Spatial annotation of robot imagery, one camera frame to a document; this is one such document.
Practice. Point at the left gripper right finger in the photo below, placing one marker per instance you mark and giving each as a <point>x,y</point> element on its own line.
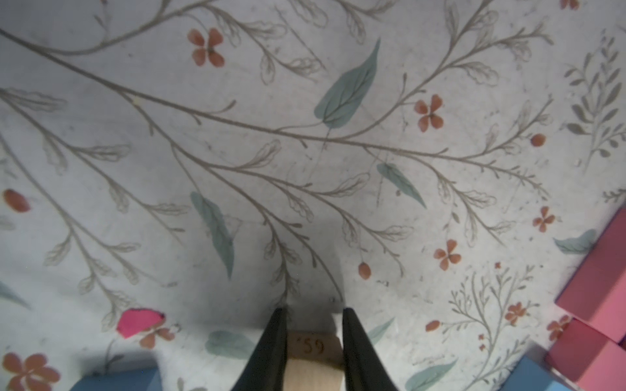
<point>364,371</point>

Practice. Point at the pink paper scrap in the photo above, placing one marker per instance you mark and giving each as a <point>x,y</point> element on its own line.
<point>134,321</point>

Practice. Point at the tan block front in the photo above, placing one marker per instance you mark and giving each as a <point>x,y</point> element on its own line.
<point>314,362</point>

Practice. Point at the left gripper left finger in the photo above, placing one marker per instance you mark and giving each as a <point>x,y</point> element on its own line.
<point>265,369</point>

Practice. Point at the blue block front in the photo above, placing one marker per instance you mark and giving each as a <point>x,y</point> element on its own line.
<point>137,380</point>

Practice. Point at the pink block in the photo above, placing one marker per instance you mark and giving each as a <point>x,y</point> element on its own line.
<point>595,295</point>
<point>588,358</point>

